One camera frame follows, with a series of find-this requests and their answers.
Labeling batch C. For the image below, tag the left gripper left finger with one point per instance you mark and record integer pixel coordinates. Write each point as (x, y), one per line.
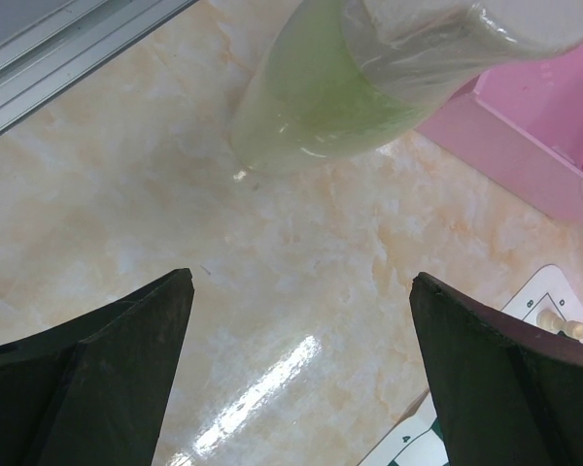
(94, 390)

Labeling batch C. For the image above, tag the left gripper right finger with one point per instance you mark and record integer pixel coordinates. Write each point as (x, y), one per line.
(505, 392)

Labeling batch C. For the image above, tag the green white chess board mat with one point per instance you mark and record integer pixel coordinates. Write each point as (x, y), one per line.
(417, 438)

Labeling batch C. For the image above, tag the white rook corner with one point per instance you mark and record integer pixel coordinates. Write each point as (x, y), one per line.
(550, 321)

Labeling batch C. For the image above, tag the white pawn corner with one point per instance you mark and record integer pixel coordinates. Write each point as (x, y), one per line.
(573, 329)

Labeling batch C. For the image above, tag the pink plastic box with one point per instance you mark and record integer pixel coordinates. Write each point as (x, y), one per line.
(521, 125)

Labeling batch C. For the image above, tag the green liquid bottle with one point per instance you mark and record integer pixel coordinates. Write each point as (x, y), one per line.
(344, 77)

